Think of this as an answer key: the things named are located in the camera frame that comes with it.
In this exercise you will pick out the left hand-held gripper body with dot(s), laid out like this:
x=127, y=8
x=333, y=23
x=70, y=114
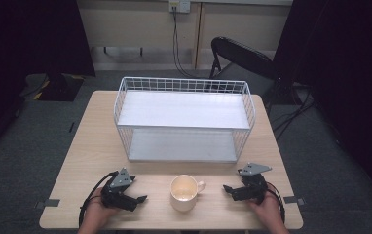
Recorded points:
x=119, y=182

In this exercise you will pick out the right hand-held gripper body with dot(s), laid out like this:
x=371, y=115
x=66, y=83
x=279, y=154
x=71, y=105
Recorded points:
x=253, y=185

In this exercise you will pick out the cream ceramic cup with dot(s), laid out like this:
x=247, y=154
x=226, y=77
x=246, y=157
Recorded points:
x=184, y=193

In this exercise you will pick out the person's right hand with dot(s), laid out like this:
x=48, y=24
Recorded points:
x=267, y=211

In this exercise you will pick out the person's left hand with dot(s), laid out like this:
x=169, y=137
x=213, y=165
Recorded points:
x=99, y=213

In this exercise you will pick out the grey tape strip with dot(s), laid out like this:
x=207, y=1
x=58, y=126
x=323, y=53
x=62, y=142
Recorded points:
x=48, y=203
x=293, y=200

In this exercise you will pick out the black stand base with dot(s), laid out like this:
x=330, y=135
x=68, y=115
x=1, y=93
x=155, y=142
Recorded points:
x=60, y=87

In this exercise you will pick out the black folding chair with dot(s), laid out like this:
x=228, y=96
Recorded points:
x=244, y=57

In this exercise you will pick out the dark curtain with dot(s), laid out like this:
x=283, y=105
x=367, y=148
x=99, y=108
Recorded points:
x=346, y=81

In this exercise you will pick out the white wall socket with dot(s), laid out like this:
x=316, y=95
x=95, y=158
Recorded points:
x=179, y=5

